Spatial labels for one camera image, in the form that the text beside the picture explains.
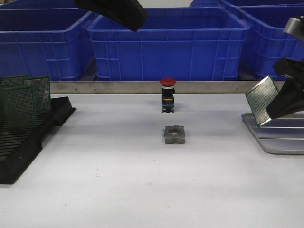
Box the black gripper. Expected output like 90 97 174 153
266 57 304 119

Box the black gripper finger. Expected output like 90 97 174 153
74 0 147 31

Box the green perforated circuit board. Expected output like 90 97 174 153
0 83 7 122
3 74 28 88
23 76 52 113
2 85 37 129
245 75 279 127

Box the silver metal tray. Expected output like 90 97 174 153
241 113 304 155

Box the black slotted board rack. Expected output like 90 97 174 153
0 96 76 185

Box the right blue plastic crate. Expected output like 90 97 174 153
238 5 304 81

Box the blue plastic crate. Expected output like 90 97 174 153
0 8 96 81
87 7 249 81
238 5 304 81

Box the back right blue crate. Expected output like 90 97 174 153
190 0 304 8

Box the centre blue plastic crate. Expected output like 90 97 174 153
87 7 249 81

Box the silver robot wrist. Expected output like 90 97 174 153
284 16 304 43

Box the left blue plastic crate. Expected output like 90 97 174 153
0 8 96 81

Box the red emergency stop button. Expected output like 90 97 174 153
160 78 176 113

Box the back left blue crate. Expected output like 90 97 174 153
0 0 78 10

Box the grey square mounting block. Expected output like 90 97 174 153
164 125 186 144

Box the metal table edge rail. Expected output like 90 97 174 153
50 81 258 94

